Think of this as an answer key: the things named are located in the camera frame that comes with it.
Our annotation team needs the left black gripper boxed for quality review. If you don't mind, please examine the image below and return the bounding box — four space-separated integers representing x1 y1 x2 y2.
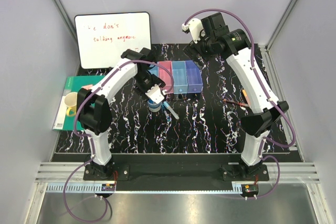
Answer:
134 71 165 102

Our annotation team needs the light blue bin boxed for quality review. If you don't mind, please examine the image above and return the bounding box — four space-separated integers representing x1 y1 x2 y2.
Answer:
148 64 159 77

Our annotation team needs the purple bin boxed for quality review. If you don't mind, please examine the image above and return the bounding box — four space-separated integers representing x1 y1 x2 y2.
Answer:
185 60 203 93

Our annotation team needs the pink bin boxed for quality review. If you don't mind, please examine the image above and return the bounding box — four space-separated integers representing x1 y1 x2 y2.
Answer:
158 61 173 94

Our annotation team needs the teal blue bin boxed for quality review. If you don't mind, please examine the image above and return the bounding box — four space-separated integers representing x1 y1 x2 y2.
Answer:
172 61 188 94

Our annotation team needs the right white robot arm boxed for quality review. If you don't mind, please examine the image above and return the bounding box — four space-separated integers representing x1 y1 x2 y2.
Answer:
182 9 289 180

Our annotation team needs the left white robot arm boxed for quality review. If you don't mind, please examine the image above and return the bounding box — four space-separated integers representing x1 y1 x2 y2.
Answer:
74 48 166 180

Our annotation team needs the blue white tape roll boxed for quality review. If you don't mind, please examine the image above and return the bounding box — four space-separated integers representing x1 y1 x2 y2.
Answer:
148 99 162 113

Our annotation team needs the blue white marker pen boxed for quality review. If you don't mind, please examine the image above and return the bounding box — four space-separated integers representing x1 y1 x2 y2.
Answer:
163 101 179 120

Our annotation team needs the thin blue pen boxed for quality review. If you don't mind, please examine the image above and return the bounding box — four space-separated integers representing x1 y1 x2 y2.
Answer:
161 105 171 122

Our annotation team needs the pink eraser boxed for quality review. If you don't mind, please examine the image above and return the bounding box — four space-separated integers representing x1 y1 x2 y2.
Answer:
82 84 93 90

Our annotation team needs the white dry-erase board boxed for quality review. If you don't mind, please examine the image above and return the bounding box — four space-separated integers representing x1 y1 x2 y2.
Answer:
74 12 151 69

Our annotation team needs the green notebook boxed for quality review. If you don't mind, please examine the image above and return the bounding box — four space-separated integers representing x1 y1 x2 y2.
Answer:
52 76 104 131

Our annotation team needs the yellow cream mug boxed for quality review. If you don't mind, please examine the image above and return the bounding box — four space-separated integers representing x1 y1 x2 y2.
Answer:
64 92 77 117

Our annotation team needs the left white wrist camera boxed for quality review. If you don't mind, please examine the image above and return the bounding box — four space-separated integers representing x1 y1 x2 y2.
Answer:
145 84 165 104

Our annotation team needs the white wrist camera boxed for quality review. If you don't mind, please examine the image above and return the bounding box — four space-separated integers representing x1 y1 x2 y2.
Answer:
182 18 205 44
145 84 165 104

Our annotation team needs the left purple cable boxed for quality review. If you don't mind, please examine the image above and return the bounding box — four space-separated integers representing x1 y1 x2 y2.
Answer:
62 60 175 222

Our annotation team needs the purple cable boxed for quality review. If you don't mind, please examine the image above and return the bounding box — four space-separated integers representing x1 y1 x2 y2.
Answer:
183 8 297 200
62 60 175 222

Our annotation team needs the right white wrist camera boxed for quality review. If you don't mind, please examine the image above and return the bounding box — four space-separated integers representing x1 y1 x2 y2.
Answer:
182 18 205 44

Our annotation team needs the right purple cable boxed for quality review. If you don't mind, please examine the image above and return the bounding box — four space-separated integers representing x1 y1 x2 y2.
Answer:
183 8 297 200

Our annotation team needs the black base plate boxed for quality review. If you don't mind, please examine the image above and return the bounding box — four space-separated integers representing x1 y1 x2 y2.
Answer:
83 154 269 192

